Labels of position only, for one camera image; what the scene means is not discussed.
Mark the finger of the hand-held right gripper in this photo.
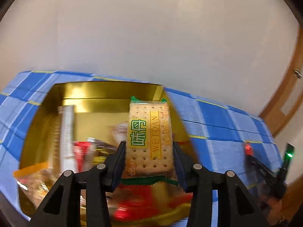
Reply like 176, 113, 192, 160
246, 155, 277, 181

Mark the white brown pastry packet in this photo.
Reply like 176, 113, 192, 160
111, 122, 129, 149

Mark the large red snack packet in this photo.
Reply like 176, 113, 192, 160
111, 182, 192, 220

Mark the red white chocolate roll packet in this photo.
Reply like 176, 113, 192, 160
73, 141, 97, 172

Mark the wooden door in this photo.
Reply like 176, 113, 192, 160
259, 26, 303, 138

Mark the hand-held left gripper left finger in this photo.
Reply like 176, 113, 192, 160
28, 141, 127, 227

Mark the orange rice cracker bag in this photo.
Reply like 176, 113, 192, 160
13, 162, 62, 208

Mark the gold metal tin box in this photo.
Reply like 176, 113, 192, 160
18, 81, 197, 227

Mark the white gold long packet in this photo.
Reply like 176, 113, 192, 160
57, 105, 76, 173

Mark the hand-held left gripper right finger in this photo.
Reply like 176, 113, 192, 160
172, 141, 270, 227

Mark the dark gold snack packet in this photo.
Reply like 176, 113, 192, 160
86, 137, 119, 166

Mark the blue plaid cloth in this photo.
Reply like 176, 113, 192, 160
0, 70, 288, 227

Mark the green cracker packet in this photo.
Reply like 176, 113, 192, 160
121, 96, 179, 187

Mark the small red candy packet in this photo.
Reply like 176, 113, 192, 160
243, 142, 253, 157

